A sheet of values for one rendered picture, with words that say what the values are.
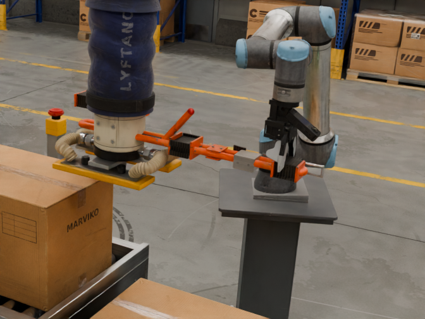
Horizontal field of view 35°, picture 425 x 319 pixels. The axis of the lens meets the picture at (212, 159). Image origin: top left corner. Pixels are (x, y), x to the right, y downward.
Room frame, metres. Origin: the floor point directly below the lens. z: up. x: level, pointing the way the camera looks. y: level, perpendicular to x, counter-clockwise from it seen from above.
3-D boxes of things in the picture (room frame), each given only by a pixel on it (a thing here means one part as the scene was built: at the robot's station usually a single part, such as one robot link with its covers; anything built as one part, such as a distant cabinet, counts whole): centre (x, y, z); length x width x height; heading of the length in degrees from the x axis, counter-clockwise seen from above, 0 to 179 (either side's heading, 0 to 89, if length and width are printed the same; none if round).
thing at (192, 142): (2.07, 0.09, 1.19); 0.10 x 0.08 x 0.06; 157
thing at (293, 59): (1.95, -0.21, 1.50); 0.10 x 0.09 x 0.12; 167
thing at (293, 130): (1.95, -0.20, 1.33); 0.09 x 0.08 x 0.12; 66
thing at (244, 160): (1.98, -0.11, 1.18); 0.07 x 0.07 x 0.04; 67
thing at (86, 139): (2.17, 0.32, 1.12); 0.34 x 0.25 x 0.06; 67
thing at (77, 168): (2.08, 0.36, 1.08); 0.34 x 0.10 x 0.05; 67
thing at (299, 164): (1.93, -0.23, 1.19); 0.08 x 0.07 x 0.05; 67
